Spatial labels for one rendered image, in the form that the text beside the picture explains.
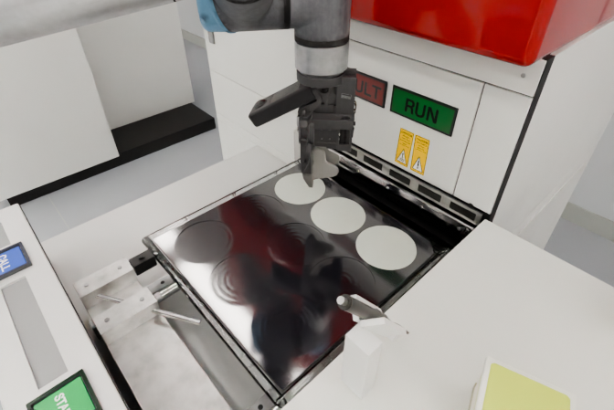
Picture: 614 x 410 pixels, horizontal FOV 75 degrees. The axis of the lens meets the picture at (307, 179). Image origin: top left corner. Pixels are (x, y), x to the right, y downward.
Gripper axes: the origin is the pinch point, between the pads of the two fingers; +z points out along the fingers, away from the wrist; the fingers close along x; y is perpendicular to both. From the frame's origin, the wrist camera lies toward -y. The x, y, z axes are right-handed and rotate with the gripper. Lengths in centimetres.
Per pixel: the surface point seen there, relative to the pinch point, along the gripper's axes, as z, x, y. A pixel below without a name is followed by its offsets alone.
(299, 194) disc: 7.4, 5.0, -2.1
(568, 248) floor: 98, 88, 114
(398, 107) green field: -11.5, 6.3, 14.6
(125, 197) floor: 97, 101, -111
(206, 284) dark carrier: 7.3, -18.2, -13.3
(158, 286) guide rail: 12.3, -15.7, -23.2
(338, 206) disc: 7.4, 2.0, 5.7
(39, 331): 1.7, -31.3, -29.0
